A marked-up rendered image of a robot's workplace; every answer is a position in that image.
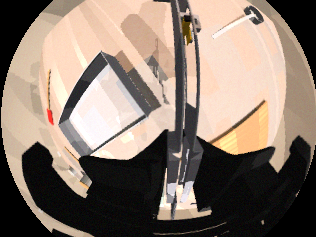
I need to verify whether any red spatula with wooden handle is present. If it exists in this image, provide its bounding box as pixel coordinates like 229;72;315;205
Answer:
46;69;54;125

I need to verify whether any light wooden board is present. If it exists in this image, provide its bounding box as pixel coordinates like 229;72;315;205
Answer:
210;101;268;155

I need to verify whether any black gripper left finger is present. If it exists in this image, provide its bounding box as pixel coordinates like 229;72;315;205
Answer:
78;129;169;215

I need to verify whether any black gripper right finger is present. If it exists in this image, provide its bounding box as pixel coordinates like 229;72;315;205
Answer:
193;137;275;212

